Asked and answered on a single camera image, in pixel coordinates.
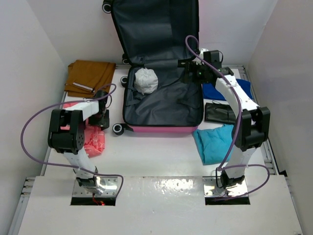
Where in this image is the black leather pouch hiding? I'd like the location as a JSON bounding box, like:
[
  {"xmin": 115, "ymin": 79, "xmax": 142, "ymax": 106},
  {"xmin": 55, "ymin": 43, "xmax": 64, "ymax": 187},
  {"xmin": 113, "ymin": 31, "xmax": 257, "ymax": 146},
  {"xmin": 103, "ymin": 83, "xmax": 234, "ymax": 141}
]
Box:
[{"xmin": 204, "ymin": 103, "xmax": 237, "ymax": 124}]

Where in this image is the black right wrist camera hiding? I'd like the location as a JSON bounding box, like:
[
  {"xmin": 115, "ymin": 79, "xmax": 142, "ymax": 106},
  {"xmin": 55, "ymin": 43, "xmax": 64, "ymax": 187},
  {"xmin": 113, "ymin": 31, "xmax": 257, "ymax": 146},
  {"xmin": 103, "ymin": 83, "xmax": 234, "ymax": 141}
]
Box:
[{"xmin": 203, "ymin": 50, "xmax": 224, "ymax": 69}]

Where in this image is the metal base plate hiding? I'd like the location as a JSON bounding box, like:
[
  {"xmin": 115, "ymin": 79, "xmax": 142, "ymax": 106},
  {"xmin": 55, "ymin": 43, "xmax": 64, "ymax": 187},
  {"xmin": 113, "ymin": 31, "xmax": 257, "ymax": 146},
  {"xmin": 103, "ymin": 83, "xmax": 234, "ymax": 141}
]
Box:
[
  {"xmin": 202, "ymin": 176, "xmax": 248, "ymax": 198},
  {"xmin": 72, "ymin": 176, "xmax": 117, "ymax": 197}
]

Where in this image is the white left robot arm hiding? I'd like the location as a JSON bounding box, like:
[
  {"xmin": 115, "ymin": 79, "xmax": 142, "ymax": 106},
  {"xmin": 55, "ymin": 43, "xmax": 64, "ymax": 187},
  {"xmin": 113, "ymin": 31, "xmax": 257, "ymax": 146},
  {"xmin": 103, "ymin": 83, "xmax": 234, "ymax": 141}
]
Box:
[{"xmin": 47, "ymin": 91, "xmax": 110, "ymax": 195}]

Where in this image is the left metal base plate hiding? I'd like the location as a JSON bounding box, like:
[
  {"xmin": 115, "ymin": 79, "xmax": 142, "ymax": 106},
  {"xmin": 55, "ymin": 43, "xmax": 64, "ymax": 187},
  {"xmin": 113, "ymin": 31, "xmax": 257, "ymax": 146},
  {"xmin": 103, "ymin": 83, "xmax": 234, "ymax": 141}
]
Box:
[{"xmin": 72, "ymin": 176, "xmax": 117, "ymax": 197}]

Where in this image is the dark blue garment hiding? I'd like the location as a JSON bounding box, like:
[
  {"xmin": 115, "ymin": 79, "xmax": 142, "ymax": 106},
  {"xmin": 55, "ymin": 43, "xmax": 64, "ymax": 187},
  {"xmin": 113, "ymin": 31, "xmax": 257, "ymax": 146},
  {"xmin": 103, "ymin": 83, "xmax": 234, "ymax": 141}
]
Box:
[{"xmin": 202, "ymin": 78, "xmax": 252, "ymax": 101}]

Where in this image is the pink bear-print garment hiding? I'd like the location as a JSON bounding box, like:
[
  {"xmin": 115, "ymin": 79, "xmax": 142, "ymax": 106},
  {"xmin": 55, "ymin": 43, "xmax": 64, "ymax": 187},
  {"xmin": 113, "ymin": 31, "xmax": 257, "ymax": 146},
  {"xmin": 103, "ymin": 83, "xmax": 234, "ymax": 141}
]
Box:
[{"xmin": 59, "ymin": 101, "xmax": 105, "ymax": 158}]

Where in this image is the brown garment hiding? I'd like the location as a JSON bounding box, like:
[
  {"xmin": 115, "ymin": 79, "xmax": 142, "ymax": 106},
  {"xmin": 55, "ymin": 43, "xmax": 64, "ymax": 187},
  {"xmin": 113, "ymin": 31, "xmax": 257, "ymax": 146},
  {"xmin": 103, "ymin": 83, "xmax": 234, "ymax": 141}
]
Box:
[{"xmin": 65, "ymin": 60, "xmax": 116, "ymax": 98}]

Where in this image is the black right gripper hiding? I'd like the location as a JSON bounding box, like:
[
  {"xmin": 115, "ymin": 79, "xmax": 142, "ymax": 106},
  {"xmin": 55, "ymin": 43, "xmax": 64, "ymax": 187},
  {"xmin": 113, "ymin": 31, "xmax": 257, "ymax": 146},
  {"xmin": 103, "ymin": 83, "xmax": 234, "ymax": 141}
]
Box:
[{"xmin": 182, "ymin": 61, "xmax": 209, "ymax": 84}]

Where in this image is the white cloth bundle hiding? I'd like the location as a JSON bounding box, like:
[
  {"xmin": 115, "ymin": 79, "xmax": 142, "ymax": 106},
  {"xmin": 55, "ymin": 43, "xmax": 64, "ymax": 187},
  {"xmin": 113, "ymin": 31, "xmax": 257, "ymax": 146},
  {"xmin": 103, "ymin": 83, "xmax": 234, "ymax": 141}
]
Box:
[{"xmin": 134, "ymin": 68, "xmax": 158, "ymax": 94}]

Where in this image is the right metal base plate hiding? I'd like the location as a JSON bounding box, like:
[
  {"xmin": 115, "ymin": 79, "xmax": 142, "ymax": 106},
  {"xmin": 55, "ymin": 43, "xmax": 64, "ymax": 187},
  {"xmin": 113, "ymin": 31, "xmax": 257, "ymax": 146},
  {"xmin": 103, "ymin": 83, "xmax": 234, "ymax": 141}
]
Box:
[{"xmin": 202, "ymin": 176, "xmax": 248, "ymax": 198}]

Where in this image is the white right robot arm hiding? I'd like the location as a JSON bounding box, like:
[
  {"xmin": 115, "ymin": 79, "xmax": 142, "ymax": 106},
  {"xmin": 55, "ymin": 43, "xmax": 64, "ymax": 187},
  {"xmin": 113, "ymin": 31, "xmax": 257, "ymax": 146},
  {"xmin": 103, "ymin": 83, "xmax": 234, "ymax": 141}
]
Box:
[{"xmin": 178, "ymin": 60, "xmax": 270, "ymax": 188}]

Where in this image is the turquoise shirt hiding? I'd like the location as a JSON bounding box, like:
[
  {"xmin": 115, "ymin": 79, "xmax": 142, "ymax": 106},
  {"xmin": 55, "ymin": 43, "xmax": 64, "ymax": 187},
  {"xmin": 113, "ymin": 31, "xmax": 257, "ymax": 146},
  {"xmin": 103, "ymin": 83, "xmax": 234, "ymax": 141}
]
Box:
[{"xmin": 193, "ymin": 124, "xmax": 234, "ymax": 165}]

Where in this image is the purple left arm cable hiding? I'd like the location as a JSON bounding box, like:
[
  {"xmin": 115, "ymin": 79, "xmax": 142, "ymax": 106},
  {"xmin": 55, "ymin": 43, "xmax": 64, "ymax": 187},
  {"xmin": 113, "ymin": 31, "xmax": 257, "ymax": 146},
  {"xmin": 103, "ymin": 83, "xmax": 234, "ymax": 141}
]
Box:
[{"xmin": 21, "ymin": 84, "xmax": 124, "ymax": 198}]

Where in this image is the pink hard-shell suitcase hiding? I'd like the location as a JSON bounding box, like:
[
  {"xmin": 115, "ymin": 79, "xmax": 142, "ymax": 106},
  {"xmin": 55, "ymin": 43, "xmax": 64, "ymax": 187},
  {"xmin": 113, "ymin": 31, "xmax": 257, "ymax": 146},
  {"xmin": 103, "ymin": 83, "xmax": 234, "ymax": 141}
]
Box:
[{"xmin": 102, "ymin": 0, "xmax": 203, "ymax": 135}]

